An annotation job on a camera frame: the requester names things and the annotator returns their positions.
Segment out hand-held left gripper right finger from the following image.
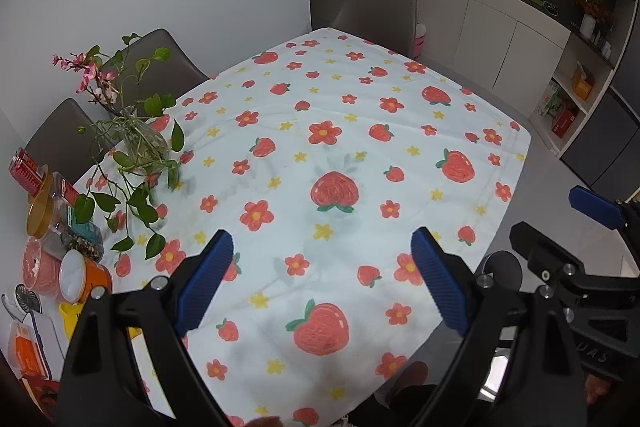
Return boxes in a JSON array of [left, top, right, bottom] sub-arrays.
[[407, 227, 589, 427]]

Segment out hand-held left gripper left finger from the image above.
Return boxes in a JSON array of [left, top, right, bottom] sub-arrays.
[[59, 229, 236, 427]]

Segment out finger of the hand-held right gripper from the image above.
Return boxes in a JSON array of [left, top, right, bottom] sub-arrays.
[[509, 221, 640, 304], [569, 185, 640, 258]]

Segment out person's right hand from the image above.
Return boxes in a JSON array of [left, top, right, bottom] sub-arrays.
[[585, 377, 622, 408]]

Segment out dark grey tall cabinet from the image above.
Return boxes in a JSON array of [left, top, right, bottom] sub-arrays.
[[559, 86, 640, 203]]

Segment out red cardboard box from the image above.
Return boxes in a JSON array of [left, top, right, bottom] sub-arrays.
[[549, 104, 580, 138]]

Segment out pink slipper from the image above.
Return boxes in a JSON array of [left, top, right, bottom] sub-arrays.
[[394, 361, 430, 388]]

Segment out glass vase with plant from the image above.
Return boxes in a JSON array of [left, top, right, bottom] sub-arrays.
[[74, 33, 189, 261]]

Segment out green white carton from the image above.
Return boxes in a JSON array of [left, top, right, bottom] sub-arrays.
[[537, 81, 561, 118]]

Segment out orange cardboard box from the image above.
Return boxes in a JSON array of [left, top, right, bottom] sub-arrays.
[[572, 61, 596, 100]]

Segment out orange canister with white lid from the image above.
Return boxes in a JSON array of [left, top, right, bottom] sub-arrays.
[[58, 249, 113, 304]]

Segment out clear snack jar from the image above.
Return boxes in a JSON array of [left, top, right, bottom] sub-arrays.
[[59, 206, 105, 261]]

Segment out person's black trousers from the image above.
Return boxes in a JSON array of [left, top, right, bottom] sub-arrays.
[[389, 384, 441, 427]]

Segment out yellow plastic item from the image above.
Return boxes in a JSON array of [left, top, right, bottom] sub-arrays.
[[58, 301, 85, 341]]

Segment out white open shelf unit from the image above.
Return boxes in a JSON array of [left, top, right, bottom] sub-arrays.
[[529, 34, 616, 153]]

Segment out clear box with red lid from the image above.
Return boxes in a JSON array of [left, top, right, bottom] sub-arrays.
[[51, 171, 84, 210]]

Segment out pink round container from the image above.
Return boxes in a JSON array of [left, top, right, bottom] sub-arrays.
[[21, 236, 64, 296]]

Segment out jar with gold lid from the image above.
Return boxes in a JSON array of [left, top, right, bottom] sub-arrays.
[[25, 189, 65, 238]]

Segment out strawberry flower print tablecloth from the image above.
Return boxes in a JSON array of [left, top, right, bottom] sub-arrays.
[[70, 27, 532, 427]]

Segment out small white fan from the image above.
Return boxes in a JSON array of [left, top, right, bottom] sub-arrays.
[[1, 284, 41, 319]]

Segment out orange flowers in white pot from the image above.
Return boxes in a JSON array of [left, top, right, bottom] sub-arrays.
[[572, 0, 614, 40]]

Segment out orange pack in clear case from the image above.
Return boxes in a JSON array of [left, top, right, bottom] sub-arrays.
[[8, 320, 52, 381]]

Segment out taupe upholstered chair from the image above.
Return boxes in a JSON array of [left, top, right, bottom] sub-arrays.
[[99, 28, 210, 118], [24, 98, 109, 186], [328, 0, 419, 58]]

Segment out red book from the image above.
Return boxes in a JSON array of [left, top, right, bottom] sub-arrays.
[[19, 374, 61, 423]]

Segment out white base cabinets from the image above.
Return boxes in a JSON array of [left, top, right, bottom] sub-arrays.
[[379, 0, 571, 118]]

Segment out pink blossom branch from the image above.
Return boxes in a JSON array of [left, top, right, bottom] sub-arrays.
[[52, 51, 121, 108]]

